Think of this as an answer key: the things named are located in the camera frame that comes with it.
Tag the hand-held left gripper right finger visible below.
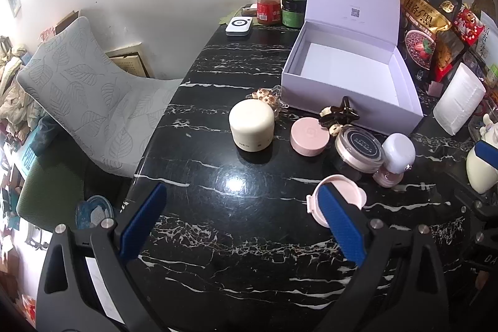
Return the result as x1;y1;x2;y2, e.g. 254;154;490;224
313;182;462;332

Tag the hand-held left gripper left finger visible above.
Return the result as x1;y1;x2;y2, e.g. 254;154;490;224
37;182;168;332

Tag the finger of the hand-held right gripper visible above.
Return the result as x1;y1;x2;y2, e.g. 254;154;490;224
453;186;498;227
474;143;498;172

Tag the pink hinged cushion compact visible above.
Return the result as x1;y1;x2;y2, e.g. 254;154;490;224
306;174;367;228

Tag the clear powder jar black lid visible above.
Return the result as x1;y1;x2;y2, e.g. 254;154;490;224
335;124;387;176

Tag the white domed jar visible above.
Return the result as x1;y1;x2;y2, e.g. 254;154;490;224
382;133;417;174

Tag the pink round compact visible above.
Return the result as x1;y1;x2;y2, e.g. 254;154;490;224
290;117;331;156

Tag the black bow hair clip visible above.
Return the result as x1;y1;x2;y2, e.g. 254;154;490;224
319;96;360;138

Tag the cream cylindrical jar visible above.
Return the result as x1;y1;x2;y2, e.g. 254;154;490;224
229;100;276;153

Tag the clear hair claw with bears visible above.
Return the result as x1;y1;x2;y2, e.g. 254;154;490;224
246;85;290;119

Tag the lavender white gift box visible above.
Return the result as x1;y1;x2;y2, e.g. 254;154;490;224
281;0;424;134

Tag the clear blue plastic container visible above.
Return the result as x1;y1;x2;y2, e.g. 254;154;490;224
76;195;113;229

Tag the white tissue pack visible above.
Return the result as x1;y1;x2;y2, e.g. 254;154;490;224
433;62;487;135

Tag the green seat cushion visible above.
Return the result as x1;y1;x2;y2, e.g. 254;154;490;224
16;157;98;235

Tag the white pouch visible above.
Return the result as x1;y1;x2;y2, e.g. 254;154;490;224
480;9;498;56

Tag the dark teal cloth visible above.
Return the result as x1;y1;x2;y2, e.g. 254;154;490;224
29;116;63;157

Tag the red cartoon snack bag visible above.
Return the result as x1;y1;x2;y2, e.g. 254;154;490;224
431;3;487;84

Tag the grey leaf pattern cushion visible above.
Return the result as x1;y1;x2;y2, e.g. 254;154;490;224
16;16;183;177

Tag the black oatmeal bag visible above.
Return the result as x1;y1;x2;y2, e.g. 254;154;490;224
401;0;463;80

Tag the woven straw disc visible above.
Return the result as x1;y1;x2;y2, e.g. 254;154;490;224
471;0;496;21

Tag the beige perforated panel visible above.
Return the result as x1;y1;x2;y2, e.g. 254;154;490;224
105;42;150;78

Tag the pile of clothes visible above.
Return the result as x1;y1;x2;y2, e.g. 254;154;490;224
0;40;43;123

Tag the green leaf coaster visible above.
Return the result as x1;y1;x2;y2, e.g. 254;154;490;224
220;11;244;25

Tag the red spice jar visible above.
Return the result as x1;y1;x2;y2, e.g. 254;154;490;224
256;0;282;25

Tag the white wireless charger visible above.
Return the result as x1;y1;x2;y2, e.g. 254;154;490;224
225;16;253;39

